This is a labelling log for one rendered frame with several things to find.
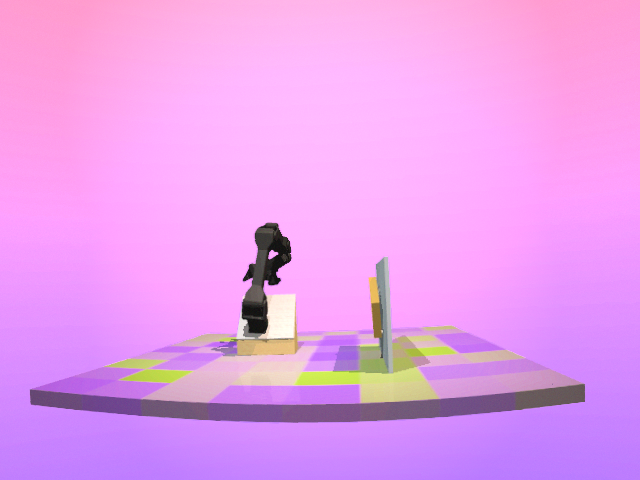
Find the gold picture frame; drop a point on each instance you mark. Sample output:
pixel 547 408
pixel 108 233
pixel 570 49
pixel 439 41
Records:
pixel 375 308

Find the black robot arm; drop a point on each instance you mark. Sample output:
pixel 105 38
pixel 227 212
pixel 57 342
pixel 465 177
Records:
pixel 255 304

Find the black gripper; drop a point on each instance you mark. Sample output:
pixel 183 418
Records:
pixel 250 272

